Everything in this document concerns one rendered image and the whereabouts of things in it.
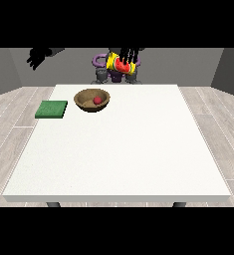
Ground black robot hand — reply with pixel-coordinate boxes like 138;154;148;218
117;48;140;66
26;48;53;71

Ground yellow cup with melon print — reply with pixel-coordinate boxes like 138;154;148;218
106;52;137;77

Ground green square pad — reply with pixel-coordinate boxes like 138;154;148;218
34;100;69;120

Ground brown wooden bowl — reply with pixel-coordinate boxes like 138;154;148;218
73;88;112;114

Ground grey robot trunk purple rings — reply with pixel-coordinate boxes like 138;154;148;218
91;52;143;85

